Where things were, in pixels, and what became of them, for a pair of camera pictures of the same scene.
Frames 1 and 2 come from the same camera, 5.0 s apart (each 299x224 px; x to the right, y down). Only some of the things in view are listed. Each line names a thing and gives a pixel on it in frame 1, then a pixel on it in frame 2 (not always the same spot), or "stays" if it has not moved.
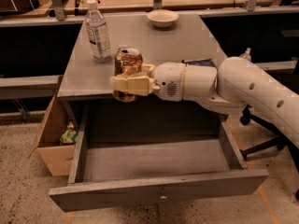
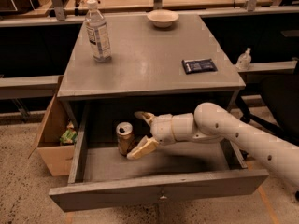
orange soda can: x=128 y=61 → x=124 y=136
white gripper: x=169 y=78 → x=162 y=129
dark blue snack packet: x=203 y=62 stays
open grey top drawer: x=135 y=151 stays
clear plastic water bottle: x=97 y=28 stays
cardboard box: x=56 y=155 stays
